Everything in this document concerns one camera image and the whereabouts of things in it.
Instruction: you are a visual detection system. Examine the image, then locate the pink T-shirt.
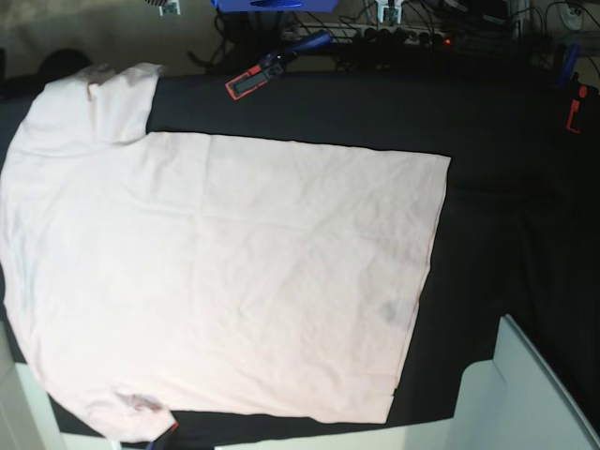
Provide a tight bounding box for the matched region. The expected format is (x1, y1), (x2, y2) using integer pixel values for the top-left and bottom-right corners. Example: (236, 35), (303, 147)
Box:
(1, 64), (450, 443)

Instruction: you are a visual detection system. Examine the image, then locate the white power strip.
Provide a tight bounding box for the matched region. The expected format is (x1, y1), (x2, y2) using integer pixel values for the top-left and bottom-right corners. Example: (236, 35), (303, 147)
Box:
(281, 22), (455, 48)

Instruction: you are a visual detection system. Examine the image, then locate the blue plastic box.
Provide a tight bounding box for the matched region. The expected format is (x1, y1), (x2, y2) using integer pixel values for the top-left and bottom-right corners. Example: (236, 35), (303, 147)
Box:
(211, 0), (338, 12)

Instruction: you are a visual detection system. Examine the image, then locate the blue handled clamp, red jaw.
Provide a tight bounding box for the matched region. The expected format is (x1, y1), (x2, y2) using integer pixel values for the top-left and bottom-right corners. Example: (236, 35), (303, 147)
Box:
(225, 31), (333, 100)

